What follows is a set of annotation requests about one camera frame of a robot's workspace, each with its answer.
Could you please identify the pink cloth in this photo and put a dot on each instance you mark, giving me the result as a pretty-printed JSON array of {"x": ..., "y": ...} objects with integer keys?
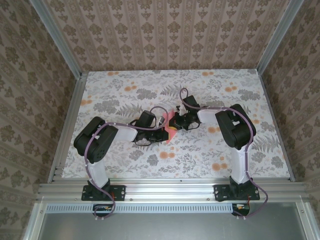
[{"x": 167, "y": 116}]

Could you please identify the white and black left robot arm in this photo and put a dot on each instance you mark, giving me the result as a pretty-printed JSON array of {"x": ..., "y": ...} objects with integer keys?
[{"x": 95, "y": 142}]

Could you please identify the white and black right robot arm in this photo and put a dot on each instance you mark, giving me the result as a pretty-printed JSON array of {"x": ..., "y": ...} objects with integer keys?
[{"x": 235, "y": 130}]

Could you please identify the floral patterned table cover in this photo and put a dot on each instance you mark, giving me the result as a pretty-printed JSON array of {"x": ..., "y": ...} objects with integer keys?
[{"x": 150, "y": 82}]

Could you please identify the aluminium mounting beam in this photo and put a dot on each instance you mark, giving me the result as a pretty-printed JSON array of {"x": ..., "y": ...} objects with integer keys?
[{"x": 170, "y": 191}]

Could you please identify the grey metal panel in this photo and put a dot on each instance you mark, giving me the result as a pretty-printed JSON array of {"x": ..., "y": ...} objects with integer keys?
[{"x": 170, "y": 227}]

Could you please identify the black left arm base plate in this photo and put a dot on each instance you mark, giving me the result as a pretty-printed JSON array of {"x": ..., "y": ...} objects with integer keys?
[{"x": 120, "y": 192}]

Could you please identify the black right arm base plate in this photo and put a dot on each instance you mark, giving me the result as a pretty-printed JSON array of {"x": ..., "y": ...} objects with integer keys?
[{"x": 220, "y": 192}]

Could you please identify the aluminium left table rail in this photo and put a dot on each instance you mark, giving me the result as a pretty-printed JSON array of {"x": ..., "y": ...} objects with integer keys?
[{"x": 67, "y": 125}]

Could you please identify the aluminium right frame post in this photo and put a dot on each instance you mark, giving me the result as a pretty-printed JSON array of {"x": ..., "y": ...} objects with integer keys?
[{"x": 280, "y": 35}]

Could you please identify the aluminium frame post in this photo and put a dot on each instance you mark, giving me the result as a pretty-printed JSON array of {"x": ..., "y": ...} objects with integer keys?
[
  {"x": 280, "y": 35},
  {"x": 57, "y": 40}
]

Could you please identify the aluminium left frame post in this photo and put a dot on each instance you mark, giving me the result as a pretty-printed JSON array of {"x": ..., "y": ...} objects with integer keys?
[{"x": 57, "y": 40}]

